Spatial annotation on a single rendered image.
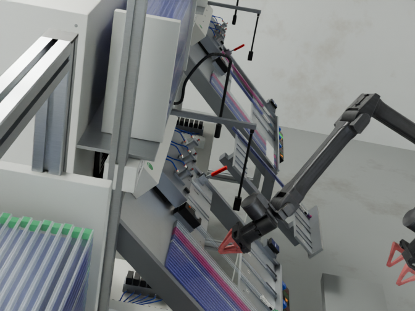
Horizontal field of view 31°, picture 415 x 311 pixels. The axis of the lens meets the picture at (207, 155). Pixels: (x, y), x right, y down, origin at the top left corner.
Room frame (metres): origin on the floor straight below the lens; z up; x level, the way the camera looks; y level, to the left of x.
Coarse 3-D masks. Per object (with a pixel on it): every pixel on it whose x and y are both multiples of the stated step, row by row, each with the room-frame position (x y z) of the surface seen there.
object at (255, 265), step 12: (252, 252) 2.23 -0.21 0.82; (240, 264) 2.10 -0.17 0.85; (252, 264) 2.17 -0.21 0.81; (264, 264) 2.25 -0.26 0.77; (240, 276) 2.03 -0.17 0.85; (252, 276) 2.10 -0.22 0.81; (264, 276) 2.18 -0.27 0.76; (240, 288) 1.97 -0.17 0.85; (264, 288) 2.11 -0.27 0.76; (252, 300) 1.97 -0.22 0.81
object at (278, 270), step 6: (276, 270) 2.29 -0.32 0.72; (276, 276) 2.25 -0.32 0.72; (276, 282) 2.22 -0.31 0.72; (276, 288) 2.18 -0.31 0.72; (276, 294) 2.15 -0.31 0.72; (282, 294) 2.14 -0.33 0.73; (276, 300) 2.11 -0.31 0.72; (282, 300) 2.11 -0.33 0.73; (276, 306) 2.08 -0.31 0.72; (282, 306) 2.08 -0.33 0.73
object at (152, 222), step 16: (192, 192) 2.19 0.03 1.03; (208, 192) 2.30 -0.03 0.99; (128, 208) 1.76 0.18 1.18; (144, 208) 1.83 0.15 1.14; (160, 208) 1.91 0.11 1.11; (192, 208) 2.10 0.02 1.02; (208, 208) 2.20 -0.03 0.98; (128, 224) 1.70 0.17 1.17; (144, 224) 1.77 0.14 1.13; (160, 224) 1.84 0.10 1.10; (144, 240) 1.70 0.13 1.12; (160, 240) 1.77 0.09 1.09; (160, 256) 1.71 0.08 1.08
